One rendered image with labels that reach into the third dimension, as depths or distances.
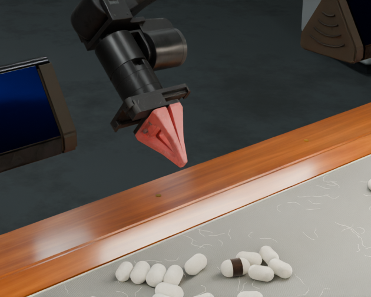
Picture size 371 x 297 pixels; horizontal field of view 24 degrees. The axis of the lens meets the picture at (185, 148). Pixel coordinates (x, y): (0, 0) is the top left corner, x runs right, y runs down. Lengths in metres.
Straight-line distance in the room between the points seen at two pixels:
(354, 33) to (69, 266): 0.46
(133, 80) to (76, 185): 1.91
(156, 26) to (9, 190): 1.87
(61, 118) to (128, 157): 2.54
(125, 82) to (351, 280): 0.39
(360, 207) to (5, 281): 0.53
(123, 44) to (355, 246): 0.41
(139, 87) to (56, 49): 3.42
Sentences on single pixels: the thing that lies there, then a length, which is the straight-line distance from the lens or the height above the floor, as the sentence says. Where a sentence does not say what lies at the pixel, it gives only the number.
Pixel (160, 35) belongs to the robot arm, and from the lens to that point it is 1.21.
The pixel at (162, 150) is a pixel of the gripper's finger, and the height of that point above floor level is 0.87.
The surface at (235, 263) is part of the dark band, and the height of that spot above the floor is 0.76.
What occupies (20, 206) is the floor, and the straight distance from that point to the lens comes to 2.92.
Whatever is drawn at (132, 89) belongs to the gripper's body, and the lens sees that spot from 1.14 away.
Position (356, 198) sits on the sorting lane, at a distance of 1.31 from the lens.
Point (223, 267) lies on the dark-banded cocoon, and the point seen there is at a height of 0.76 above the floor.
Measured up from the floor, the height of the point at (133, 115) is 0.92.
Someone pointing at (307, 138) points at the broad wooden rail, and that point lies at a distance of 1.45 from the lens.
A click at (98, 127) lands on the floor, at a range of 3.51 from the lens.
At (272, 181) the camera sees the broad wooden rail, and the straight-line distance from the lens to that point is 1.31.
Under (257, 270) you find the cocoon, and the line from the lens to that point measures 1.08.
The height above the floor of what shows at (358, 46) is 1.06.
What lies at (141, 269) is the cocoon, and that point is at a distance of 1.08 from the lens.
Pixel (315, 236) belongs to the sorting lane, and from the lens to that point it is 1.20.
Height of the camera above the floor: 1.33
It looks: 24 degrees down
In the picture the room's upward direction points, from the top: straight up
